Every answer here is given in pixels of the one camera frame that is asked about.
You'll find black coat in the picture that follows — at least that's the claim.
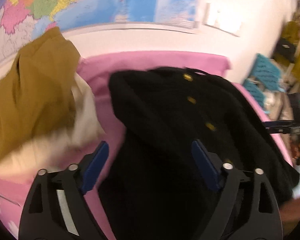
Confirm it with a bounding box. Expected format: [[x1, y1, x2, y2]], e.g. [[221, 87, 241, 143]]
[[98, 67, 299, 239]]

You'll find pink floral bed sheet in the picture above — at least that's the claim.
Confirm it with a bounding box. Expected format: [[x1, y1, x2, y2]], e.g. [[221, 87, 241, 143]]
[[0, 50, 294, 240]]

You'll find lower blue plastic basket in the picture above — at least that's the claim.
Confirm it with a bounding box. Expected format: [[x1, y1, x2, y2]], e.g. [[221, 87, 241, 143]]
[[243, 79, 266, 108]]

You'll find blue plastic basket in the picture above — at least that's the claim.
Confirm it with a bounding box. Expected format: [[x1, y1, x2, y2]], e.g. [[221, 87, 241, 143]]
[[243, 79, 266, 108], [249, 54, 281, 91]]

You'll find upper blue plastic basket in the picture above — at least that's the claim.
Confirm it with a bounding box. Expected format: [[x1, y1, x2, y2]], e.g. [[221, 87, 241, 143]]
[[249, 54, 281, 91]]

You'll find cream folded garment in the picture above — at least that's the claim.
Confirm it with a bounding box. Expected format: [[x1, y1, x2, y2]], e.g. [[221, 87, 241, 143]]
[[0, 74, 104, 179]]

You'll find black handbag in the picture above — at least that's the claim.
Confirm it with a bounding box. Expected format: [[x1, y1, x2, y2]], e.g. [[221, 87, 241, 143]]
[[274, 38, 296, 63]]

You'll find mustard folded garment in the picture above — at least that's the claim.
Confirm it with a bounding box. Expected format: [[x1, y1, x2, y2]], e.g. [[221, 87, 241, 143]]
[[0, 27, 81, 161]]

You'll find white wall socket panel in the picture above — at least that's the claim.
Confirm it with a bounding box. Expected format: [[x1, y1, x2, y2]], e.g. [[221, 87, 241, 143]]
[[203, 3, 243, 37]]

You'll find colourful wall map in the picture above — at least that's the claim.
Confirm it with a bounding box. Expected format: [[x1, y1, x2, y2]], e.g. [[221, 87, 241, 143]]
[[0, 0, 199, 61]]

